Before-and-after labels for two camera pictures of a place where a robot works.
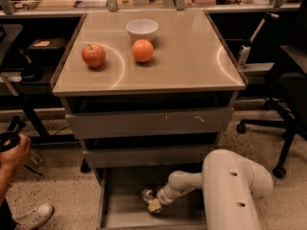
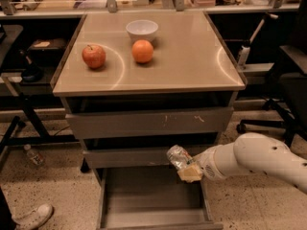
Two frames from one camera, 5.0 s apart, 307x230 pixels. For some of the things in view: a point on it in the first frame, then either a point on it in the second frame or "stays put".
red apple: [94, 56] stays put
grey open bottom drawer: [122, 206] stays put
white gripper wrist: [163, 195] → [207, 164]
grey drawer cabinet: [148, 94] stays put
